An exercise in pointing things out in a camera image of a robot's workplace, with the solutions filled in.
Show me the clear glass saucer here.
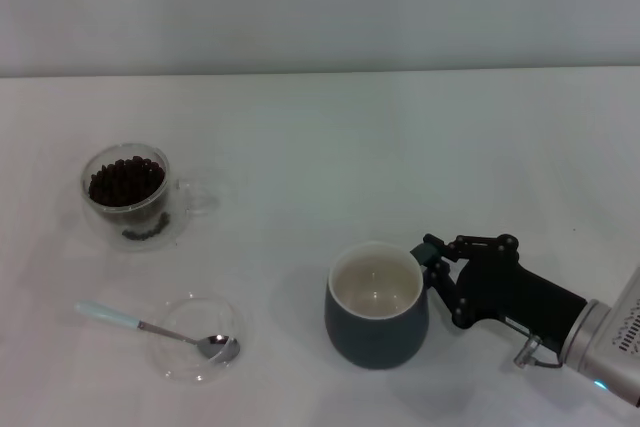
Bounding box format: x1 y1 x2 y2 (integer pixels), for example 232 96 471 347
149 291 251 387

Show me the coffee beans heap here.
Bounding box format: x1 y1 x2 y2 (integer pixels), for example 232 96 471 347
88 157 174 243

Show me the double-walled glass cup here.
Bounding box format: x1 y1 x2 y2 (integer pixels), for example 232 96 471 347
79 143 220 253

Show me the dark green ceramic mug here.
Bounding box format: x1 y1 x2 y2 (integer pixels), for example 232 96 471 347
323 241 439 371

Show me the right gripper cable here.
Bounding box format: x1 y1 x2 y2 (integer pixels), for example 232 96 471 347
513 334 569 371

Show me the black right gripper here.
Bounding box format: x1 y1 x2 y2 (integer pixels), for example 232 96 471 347
422 232 587 349

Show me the blue-handled metal spoon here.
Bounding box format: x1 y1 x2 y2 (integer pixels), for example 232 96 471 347
73 300 241 364

